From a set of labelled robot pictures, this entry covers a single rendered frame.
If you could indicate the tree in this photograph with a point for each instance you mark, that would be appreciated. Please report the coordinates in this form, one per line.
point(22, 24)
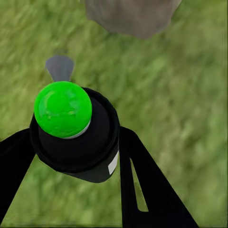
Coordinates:
point(142, 18)

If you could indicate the pesticide atomizer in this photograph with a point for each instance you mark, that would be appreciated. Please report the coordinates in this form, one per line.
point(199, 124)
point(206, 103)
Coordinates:
point(74, 130)

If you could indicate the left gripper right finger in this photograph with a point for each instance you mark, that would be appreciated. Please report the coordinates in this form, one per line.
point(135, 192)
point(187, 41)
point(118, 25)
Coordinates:
point(165, 208)

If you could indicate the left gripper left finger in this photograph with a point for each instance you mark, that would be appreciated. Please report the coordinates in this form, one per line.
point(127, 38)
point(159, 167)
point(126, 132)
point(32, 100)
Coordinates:
point(16, 155)

